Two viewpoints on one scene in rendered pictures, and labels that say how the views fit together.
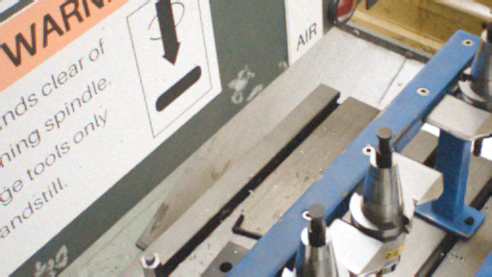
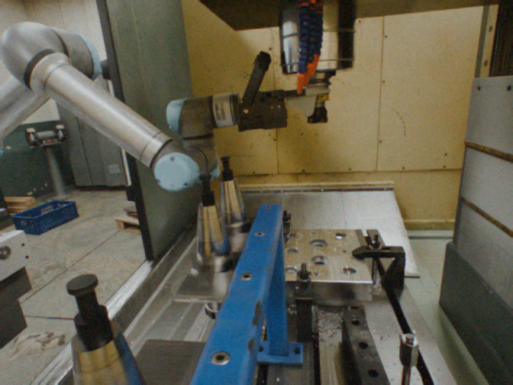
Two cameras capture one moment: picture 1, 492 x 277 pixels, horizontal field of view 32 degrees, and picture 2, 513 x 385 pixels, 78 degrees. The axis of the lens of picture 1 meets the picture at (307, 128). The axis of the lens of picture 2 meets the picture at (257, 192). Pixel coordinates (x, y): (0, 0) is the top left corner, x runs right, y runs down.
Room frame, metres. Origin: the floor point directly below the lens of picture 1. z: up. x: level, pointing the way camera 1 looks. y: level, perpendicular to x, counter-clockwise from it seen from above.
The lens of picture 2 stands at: (0.90, -0.19, 1.42)
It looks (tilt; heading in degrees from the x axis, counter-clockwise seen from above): 18 degrees down; 151
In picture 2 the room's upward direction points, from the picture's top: 4 degrees counter-clockwise
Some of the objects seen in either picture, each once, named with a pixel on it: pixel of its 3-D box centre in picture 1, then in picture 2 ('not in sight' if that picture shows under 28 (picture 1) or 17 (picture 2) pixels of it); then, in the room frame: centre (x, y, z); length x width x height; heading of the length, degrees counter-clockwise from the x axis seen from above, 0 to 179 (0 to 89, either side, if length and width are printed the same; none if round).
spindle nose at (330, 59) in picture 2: not in sight; (317, 43); (0.33, 0.29, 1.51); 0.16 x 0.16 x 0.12
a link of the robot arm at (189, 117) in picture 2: not in sight; (193, 116); (0.17, 0.05, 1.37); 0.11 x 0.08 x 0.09; 56
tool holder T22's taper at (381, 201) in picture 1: (382, 183); (211, 228); (0.56, -0.07, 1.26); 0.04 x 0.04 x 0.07
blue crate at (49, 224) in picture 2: not in sight; (46, 216); (-3.68, -0.73, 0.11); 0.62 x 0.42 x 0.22; 131
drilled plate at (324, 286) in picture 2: not in sight; (318, 259); (0.30, 0.32, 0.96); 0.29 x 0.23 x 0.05; 142
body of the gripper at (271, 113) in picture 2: not in sight; (261, 109); (0.26, 0.19, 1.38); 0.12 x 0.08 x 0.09; 56
